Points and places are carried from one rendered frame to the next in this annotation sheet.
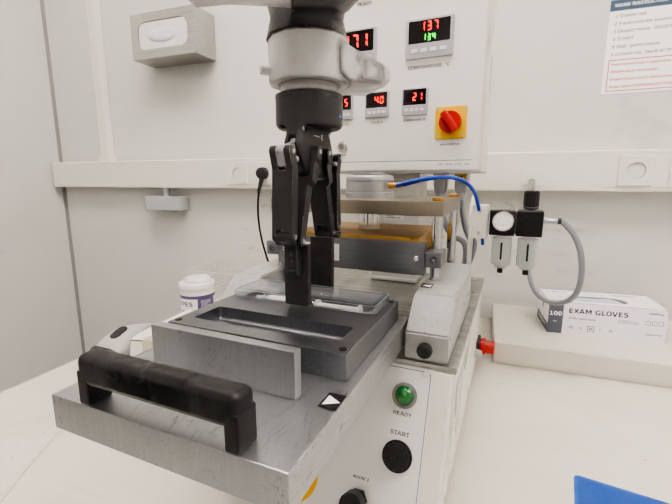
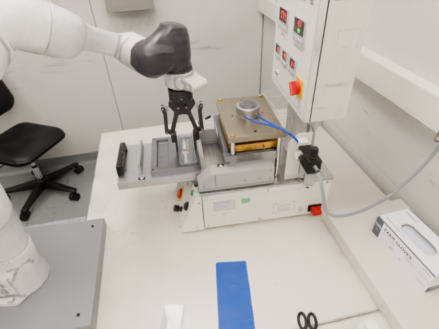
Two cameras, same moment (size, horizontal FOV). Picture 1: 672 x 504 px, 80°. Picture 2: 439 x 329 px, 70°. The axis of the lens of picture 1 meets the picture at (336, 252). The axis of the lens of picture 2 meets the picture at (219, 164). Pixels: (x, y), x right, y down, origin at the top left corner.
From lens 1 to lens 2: 95 cm
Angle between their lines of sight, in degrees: 60
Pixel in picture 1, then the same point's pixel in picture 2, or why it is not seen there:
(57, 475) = not seen: hidden behind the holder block
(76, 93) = not seen: outside the picture
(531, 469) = (238, 248)
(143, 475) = not seen: hidden behind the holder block
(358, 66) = (182, 85)
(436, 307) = (206, 174)
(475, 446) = (240, 230)
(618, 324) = (404, 258)
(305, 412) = (135, 177)
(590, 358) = (351, 254)
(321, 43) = (168, 78)
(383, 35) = (290, 17)
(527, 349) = (334, 227)
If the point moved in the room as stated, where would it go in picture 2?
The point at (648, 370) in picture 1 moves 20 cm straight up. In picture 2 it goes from (368, 283) to (389, 239)
